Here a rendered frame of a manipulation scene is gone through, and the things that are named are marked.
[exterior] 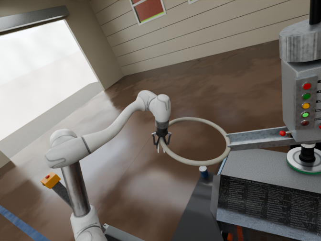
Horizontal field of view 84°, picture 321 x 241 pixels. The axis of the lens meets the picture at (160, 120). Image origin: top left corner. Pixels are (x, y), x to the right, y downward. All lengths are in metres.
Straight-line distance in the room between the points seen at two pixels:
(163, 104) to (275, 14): 6.30
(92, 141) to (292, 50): 0.99
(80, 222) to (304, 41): 1.46
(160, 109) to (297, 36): 0.70
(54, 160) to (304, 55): 1.17
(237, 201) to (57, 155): 1.17
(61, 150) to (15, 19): 6.71
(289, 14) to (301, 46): 6.14
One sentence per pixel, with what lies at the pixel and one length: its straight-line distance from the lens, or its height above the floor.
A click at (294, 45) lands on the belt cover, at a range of 0.99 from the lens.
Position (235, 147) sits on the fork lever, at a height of 1.09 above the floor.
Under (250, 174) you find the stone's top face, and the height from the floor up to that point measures 0.82.
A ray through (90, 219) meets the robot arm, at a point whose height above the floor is 1.08.
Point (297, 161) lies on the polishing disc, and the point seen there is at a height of 0.88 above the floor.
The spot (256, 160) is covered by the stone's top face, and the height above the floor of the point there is 0.82.
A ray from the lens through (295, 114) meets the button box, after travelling 1.09.
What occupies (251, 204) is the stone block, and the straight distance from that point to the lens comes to 1.46.
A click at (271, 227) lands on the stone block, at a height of 0.63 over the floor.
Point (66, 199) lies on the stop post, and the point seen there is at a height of 0.79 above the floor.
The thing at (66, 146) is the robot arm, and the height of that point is 1.62.
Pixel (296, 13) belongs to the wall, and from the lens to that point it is 7.13.
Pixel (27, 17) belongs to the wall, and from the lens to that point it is 7.65.
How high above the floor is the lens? 1.95
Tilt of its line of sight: 29 degrees down
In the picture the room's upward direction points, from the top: 24 degrees counter-clockwise
